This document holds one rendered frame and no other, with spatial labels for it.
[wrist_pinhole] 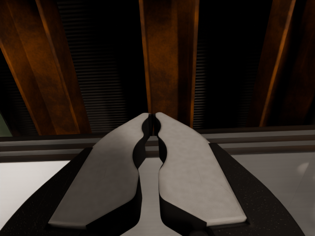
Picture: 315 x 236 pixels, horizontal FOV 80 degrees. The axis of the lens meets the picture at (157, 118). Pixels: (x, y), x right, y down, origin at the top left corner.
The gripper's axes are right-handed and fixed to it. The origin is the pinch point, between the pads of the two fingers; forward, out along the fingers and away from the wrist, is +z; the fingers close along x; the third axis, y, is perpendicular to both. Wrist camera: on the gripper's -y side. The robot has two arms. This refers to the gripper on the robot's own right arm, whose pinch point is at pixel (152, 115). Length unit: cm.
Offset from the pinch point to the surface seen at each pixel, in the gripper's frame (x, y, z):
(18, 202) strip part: -19.8, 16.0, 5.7
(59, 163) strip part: -11.8, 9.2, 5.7
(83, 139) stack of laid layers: -9.3, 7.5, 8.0
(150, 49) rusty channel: -1.0, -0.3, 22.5
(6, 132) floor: -101, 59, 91
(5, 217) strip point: -23.1, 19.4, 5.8
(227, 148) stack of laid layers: 8.3, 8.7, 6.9
